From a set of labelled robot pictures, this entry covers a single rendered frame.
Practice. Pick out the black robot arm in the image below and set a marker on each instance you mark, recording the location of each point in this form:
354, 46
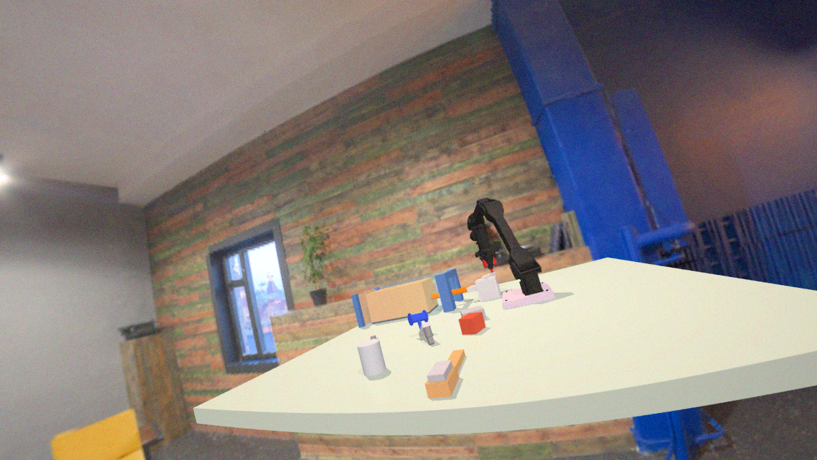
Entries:
522, 264

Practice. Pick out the grey cylinder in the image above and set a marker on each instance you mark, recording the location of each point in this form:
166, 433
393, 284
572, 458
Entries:
371, 357

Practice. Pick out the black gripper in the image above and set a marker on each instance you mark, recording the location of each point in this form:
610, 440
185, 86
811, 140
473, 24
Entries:
485, 252

